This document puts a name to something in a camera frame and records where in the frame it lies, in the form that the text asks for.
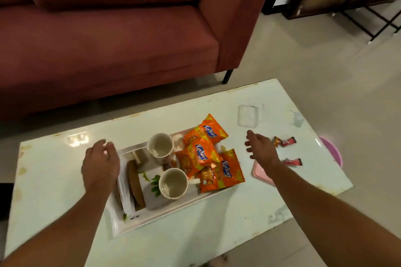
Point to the person's left hand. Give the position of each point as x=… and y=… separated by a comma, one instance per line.
x=100, y=166

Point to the person's right hand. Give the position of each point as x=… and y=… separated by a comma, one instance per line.
x=263, y=151

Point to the pink container lid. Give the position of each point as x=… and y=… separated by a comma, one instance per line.
x=260, y=173

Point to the white paper napkins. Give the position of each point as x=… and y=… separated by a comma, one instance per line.
x=125, y=191

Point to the clear plastic container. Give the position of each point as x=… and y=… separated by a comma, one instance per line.
x=247, y=116

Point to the orange snack packet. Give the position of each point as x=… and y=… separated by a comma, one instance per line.
x=208, y=130
x=222, y=173
x=197, y=155

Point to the white floral mug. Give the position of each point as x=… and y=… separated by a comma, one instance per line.
x=174, y=184
x=161, y=148

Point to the white printed tray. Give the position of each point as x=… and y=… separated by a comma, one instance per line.
x=163, y=210

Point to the person's right forearm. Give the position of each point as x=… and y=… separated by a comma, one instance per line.
x=329, y=220

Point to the person's left forearm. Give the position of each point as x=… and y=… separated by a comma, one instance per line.
x=62, y=232

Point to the person's right foot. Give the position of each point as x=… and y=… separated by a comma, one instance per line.
x=219, y=261

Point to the pink plastic bin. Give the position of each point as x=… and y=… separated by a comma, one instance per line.
x=333, y=151

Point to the black woven stool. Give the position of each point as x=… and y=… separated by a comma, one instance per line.
x=5, y=198

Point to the red fabric sofa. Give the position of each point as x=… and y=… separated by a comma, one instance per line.
x=109, y=51

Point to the folding table black legs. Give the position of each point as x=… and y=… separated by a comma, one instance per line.
x=376, y=16

